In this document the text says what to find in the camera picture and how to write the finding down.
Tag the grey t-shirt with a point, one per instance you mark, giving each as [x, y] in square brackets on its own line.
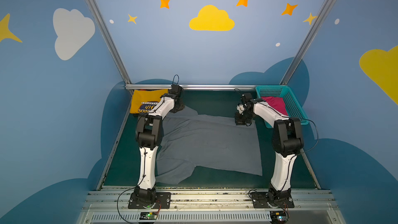
[192, 140]

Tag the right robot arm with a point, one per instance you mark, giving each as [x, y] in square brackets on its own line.
[287, 142]

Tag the teal plastic basket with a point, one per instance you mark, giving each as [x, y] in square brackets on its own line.
[293, 107]

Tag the controller board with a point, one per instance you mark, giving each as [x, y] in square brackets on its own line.
[278, 218]
[148, 216]

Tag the folded yellow t-shirt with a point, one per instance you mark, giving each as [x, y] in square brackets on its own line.
[144, 101]

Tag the magenta t-shirt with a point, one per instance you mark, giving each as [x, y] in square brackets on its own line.
[276, 103]

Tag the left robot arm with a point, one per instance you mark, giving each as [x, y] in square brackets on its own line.
[149, 134]

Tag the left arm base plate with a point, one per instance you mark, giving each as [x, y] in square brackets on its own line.
[150, 201]

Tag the right aluminium post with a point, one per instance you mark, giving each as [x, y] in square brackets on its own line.
[310, 36]

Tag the right controller board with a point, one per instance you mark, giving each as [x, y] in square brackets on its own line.
[278, 218]

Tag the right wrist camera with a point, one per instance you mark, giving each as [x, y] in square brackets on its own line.
[246, 103]

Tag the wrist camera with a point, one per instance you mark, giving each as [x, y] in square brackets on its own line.
[176, 90]
[246, 103]

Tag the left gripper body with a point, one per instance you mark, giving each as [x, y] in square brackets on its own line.
[178, 107]

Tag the front aluminium rail bed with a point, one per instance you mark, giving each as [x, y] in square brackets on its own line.
[209, 206]

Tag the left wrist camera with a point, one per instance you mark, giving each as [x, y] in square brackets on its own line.
[176, 90]

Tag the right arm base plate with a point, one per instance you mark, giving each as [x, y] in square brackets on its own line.
[262, 199]

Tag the left controller board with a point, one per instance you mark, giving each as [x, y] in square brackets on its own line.
[148, 216]

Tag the aluminium back rail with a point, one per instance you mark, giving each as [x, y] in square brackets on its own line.
[192, 87]

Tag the left aluminium post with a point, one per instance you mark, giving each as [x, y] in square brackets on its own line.
[92, 4]

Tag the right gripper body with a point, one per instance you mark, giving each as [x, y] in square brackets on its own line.
[241, 120]

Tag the aluminium post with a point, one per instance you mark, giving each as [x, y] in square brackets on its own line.
[92, 4]
[310, 36]

